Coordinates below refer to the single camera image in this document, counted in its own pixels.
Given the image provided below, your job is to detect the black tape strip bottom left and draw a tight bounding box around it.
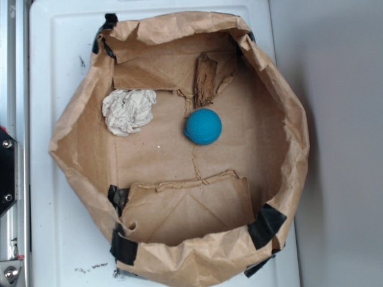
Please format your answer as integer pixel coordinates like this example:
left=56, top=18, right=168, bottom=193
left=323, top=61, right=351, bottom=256
left=110, top=224, right=139, bottom=266

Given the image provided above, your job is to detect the black mounting plate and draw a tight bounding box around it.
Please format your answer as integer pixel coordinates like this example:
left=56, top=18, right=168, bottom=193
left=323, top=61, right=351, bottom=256
left=0, top=126, right=17, bottom=217

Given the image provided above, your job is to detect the black tape strip inner left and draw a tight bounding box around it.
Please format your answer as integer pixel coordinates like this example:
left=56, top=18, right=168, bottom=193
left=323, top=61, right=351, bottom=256
left=108, top=185, right=130, bottom=217

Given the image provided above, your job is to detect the white plastic tray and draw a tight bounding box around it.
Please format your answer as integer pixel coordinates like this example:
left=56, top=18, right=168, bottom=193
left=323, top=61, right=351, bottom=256
left=29, top=1, right=301, bottom=286

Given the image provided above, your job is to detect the blue dimpled ball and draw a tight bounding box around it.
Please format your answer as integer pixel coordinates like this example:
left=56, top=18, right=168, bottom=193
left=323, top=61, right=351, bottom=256
left=184, top=108, right=222, bottom=145

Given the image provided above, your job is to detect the crumpled white paper wad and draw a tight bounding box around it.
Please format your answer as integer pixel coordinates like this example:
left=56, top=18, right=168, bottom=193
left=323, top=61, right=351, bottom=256
left=102, top=89, right=157, bottom=137

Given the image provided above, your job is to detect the aluminium frame rail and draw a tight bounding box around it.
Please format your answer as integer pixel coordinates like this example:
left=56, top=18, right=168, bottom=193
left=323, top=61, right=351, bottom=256
left=1, top=1, right=32, bottom=286

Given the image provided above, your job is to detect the black tape strip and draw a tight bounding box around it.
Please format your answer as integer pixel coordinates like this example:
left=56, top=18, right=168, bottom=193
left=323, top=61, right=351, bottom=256
left=110, top=224, right=139, bottom=266
left=108, top=185, right=130, bottom=217
left=92, top=13, right=118, bottom=59
left=247, top=204, right=287, bottom=249

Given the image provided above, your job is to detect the brown paper bag enclosure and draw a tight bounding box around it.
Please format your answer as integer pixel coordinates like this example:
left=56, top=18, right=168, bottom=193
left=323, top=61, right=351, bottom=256
left=49, top=11, right=309, bottom=286

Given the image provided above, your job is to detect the black tape strip top left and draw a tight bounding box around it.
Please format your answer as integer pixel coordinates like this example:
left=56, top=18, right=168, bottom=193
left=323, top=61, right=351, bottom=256
left=92, top=13, right=118, bottom=59

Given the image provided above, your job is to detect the black tape strip bottom right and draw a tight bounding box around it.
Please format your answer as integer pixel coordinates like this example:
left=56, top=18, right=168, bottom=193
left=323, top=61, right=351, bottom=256
left=247, top=204, right=287, bottom=249

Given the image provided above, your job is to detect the brown wood bark piece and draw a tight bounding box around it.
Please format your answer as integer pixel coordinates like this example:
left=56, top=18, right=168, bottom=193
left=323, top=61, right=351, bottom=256
left=194, top=53, right=218, bottom=108

